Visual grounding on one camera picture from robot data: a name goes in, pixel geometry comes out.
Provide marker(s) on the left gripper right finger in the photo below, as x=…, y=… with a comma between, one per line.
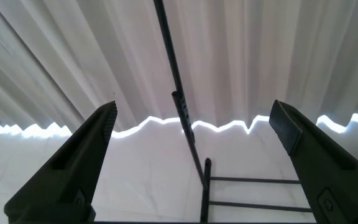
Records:
x=331, y=180

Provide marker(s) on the white curtain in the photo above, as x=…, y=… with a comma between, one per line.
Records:
x=73, y=56

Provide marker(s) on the black clothes rack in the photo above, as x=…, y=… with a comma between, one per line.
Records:
x=182, y=109

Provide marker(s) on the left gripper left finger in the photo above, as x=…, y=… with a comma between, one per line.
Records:
x=67, y=174

